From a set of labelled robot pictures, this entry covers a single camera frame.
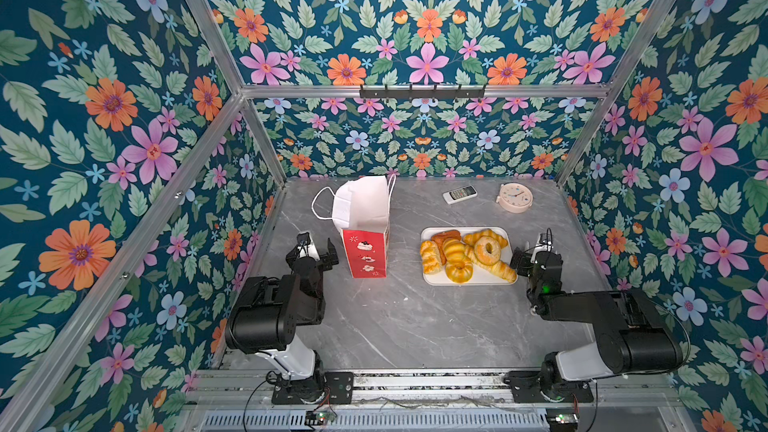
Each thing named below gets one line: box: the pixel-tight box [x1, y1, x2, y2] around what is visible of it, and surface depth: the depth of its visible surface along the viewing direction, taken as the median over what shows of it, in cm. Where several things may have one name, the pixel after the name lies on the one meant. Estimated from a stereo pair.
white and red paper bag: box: [311, 174, 397, 279], surface depth 85 cm
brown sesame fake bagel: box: [474, 236, 501, 265], surface depth 95 cm
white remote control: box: [443, 185, 478, 205], surface depth 117 cm
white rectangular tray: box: [421, 226, 518, 286], surface depth 95 cm
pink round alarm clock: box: [496, 182, 534, 213], surface depth 113 cm
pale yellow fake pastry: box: [420, 240, 443, 275], surface depth 94 cm
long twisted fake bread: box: [464, 244, 518, 283], surface depth 94 cm
